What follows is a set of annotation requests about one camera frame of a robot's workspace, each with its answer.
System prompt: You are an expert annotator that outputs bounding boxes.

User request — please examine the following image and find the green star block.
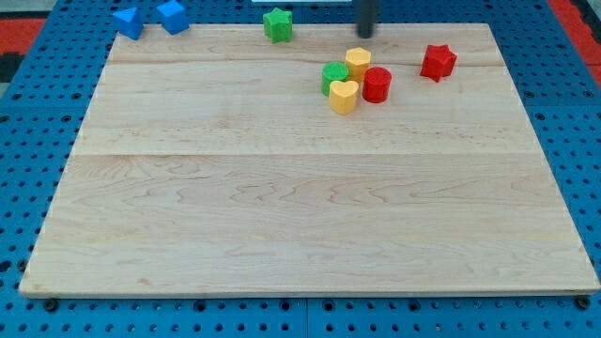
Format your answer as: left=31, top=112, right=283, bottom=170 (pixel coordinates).
left=263, top=8, right=293, bottom=44

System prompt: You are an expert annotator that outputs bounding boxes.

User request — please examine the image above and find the red star block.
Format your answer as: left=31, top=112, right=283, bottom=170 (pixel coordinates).
left=420, top=45, right=457, bottom=83

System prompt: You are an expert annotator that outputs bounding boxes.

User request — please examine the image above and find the yellow heart block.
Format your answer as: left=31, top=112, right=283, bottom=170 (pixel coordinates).
left=329, top=81, right=359, bottom=115

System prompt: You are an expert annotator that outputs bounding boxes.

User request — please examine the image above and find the light wooden board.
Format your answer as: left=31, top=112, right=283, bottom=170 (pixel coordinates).
left=20, top=23, right=600, bottom=299

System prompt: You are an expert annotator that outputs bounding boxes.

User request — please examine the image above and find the green cylinder block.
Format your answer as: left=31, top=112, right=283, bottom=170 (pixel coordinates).
left=321, top=62, right=348, bottom=97

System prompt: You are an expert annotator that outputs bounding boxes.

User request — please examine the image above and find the red cylinder block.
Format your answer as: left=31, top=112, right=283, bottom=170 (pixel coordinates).
left=362, top=67, right=393, bottom=103

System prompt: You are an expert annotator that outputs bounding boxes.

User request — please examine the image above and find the yellow hexagon block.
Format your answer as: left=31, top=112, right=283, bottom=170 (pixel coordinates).
left=345, top=47, right=371, bottom=83

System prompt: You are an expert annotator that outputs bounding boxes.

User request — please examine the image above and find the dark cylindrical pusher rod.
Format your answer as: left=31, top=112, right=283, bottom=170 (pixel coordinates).
left=356, top=0, right=379, bottom=38

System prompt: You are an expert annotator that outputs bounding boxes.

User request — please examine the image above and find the blue cube block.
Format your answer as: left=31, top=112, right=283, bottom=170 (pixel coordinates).
left=157, top=0, right=190, bottom=35

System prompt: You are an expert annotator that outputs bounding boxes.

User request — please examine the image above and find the blue triangle block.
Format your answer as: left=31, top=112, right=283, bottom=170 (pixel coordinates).
left=112, top=8, right=144, bottom=40

